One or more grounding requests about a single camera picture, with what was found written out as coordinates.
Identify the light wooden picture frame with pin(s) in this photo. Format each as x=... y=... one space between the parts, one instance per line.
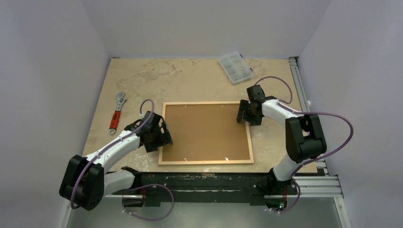
x=204 y=162

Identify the clear plastic organizer box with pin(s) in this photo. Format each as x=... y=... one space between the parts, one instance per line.
x=236 y=68

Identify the red handled adjustable wrench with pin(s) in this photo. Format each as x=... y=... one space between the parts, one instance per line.
x=121 y=99

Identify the brown hardboard backing board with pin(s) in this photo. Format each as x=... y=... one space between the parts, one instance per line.
x=204 y=129

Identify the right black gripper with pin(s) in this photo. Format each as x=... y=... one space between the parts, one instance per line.
x=247 y=111

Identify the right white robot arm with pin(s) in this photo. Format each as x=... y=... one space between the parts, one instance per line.
x=305 y=139

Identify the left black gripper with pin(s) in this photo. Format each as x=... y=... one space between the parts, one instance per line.
x=164 y=138

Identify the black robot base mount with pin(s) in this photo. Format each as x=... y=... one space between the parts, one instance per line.
x=254 y=188

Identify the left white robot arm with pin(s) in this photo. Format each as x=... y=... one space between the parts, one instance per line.
x=88 y=179

